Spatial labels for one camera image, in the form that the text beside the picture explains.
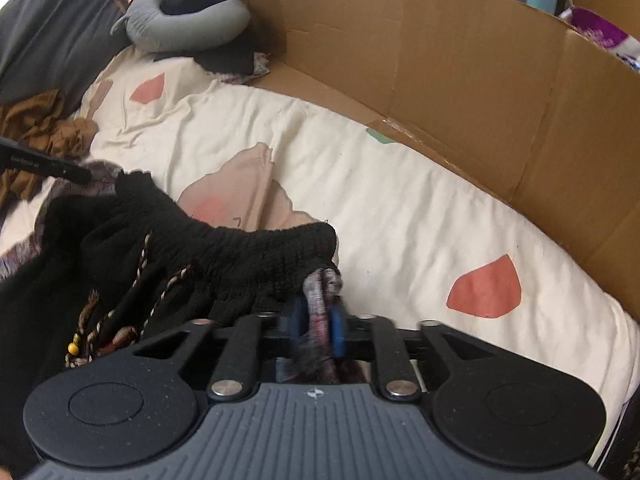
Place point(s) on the cream bear print bedsheet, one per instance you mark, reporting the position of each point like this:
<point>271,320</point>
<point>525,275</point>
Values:
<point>400,210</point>

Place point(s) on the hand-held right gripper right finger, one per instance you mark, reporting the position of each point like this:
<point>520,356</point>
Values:
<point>338,332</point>

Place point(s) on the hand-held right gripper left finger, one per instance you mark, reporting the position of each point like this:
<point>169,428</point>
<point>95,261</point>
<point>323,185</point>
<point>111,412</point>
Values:
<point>297,322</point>

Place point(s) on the black garment with patterned panels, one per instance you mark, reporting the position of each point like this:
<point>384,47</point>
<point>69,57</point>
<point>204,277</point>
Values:
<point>225,255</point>

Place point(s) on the brown cardboard sheet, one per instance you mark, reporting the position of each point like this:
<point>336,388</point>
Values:
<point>450,85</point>

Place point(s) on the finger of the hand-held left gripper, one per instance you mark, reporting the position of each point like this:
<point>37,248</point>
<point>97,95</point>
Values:
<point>45,162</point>

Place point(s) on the brown garment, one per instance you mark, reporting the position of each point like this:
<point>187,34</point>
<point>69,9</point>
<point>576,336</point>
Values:
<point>45,125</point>

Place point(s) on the black cloth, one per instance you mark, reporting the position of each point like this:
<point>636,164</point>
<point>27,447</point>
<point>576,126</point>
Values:
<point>225,60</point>

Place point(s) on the purple detergent pouch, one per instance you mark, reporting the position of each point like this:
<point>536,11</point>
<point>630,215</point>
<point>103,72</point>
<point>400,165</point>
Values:
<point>595,27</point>

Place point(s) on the dark grey pillow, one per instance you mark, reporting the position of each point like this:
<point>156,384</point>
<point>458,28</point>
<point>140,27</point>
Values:
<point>55,30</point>

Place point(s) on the grey neck pillow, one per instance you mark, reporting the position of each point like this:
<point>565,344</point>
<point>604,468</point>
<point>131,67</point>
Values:
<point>200,30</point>

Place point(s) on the blue cap detergent bottle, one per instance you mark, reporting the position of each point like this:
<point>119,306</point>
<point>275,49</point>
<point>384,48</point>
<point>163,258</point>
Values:
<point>542,0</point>

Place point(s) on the small floral cloth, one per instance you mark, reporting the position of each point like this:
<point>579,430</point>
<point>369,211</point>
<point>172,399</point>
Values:
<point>260,67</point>

